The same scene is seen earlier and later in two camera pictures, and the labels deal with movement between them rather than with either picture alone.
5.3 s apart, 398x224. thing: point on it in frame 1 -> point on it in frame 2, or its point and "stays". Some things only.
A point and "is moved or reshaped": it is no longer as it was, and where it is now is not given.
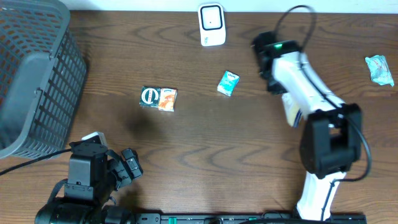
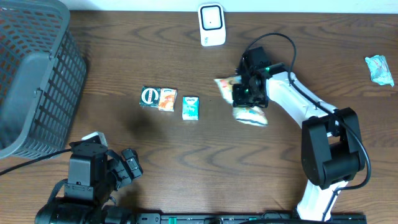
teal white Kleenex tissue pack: [228, 83] -> [190, 108]
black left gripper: [125, 166] stays
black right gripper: [273, 88] -> [238, 101]
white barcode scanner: [211, 24] stays
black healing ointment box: [150, 96] stays
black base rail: [245, 218] stays
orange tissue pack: [167, 99] stays
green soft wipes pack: [379, 71] stays
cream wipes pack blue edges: [293, 112] is moved or reshaped
